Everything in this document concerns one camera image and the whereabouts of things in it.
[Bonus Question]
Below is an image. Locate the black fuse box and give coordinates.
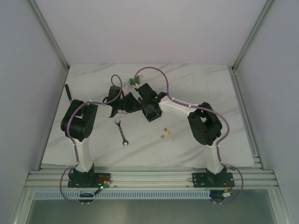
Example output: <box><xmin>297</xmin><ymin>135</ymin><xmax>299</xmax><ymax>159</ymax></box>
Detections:
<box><xmin>142</xmin><ymin>109</ymin><xmax>162</xmax><ymax>122</ymax></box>

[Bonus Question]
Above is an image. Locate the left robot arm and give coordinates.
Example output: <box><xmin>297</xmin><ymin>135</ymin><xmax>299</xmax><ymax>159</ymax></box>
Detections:
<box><xmin>61</xmin><ymin>86</ymin><xmax>142</xmax><ymax>188</ymax></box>

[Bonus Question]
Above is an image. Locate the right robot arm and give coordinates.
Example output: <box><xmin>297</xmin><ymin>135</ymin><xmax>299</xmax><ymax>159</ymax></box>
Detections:
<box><xmin>134</xmin><ymin>83</ymin><xmax>224</xmax><ymax>186</ymax></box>

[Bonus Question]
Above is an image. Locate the silver combination wrench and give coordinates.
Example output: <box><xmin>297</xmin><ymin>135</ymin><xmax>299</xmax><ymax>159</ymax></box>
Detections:
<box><xmin>114</xmin><ymin>119</ymin><xmax>128</xmax><ymax>146</ymax></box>

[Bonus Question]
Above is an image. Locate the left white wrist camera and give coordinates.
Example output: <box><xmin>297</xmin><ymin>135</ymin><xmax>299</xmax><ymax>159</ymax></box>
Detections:
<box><xmin>122</xmin><ymin>85</ymin><xmax>128</xmax><ymax>96</ymax></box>

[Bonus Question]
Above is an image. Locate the hammer with black handle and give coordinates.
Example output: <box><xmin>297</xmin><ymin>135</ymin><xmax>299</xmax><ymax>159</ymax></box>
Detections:
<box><xmin>64</xmin><ymin>84</ymin><xmax>72</xmax><ymax>103</ymax></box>

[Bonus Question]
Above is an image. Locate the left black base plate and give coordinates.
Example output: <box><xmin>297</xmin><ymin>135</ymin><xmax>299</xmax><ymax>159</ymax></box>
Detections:
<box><xmin>68</xmin><ymin>172</ymin><xmax>111</xmax><ymax>188</ymax></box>

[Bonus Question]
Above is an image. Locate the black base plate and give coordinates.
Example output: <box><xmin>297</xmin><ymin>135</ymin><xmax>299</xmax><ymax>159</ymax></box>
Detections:
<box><xmin>68</xmin><ymin>172</ymin><xmax>111</xmax><ymax>188</ymax></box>
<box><xmin>192</xmin><ymin>172</ymin><xmax>235</xmax><ymax>188</ymax></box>

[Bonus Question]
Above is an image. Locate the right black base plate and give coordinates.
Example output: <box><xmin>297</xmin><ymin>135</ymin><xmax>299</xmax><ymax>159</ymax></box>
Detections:
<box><xmin>192</xmin><ymin>172</ymin><xmax>235</xmax><ymax>188</ymax></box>

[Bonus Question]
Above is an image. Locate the white slotted cable duct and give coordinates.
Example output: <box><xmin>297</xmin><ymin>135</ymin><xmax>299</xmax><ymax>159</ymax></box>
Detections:
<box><xmin>32</xmin><ymin>189</ymin><xmax>212</xmax><ymax>201</ymax></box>

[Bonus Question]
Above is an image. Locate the aluminium frame rail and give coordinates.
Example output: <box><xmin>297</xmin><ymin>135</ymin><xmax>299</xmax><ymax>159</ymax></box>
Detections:
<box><xmin>24</xmin><ymin>165</ymin><xmax>278</xmax><ymax>190</ymax></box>

